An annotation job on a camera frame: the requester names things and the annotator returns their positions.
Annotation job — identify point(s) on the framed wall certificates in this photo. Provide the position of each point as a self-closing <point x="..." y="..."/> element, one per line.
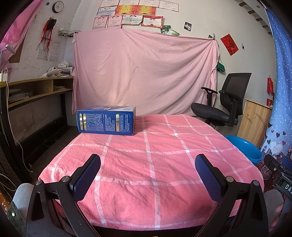
<point x="131" y="13"/>

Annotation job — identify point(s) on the blue cardboard box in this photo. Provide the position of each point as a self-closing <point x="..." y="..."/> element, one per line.
<point x="112" y="120"/>

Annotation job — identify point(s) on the wooden wall shelf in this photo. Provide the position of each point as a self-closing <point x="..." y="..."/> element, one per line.
<point x="19" y="93"/>

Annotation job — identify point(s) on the blue plastic basin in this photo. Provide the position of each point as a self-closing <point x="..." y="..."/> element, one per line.
<point x="248" y="149"/>

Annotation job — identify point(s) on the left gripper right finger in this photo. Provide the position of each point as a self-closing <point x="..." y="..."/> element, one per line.
<point x="241" y="208"/>

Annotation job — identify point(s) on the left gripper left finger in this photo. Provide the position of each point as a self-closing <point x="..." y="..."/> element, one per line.
<point x="53" y="208"/>

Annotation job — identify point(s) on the pink checked tablecloth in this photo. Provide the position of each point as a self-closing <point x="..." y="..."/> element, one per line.
<point x="148" y="181"/>

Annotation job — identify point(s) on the wooden cabinet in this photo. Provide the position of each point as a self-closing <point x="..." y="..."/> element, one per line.
<point x="254" y="122"/>

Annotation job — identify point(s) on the wall clock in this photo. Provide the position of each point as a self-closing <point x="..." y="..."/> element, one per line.
<point x="57" y="7"/>

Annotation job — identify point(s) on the blue patterned curtain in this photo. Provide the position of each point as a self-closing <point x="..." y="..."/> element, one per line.
<point x="277" y="140"/>

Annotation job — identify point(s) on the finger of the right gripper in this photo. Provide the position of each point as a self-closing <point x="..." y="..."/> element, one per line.
<point x="273" y="165"/>
<point x="287" y="163"/>

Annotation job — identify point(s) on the right hand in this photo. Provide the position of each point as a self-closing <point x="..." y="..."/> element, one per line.
<point x="274" y="215"/>

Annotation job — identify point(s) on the pink side curtain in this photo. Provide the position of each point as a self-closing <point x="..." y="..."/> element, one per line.
<point x="17" y="31"/>

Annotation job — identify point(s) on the red paper wall decoration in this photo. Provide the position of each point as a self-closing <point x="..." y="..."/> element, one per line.
<point x="230" y="44"/>

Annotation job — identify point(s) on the black office chair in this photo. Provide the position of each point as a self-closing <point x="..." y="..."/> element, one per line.
<point x="231" y="98"/>

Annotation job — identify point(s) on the red hanging tassel ornament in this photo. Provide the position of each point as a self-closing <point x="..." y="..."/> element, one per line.
<point x="47" y="32"/>

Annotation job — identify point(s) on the pink hanging sheet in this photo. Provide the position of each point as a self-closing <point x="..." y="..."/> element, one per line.
<point x="155" y="73"/>

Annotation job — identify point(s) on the stack of papers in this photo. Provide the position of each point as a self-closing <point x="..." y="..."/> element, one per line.
<point x="62" y="70"/>

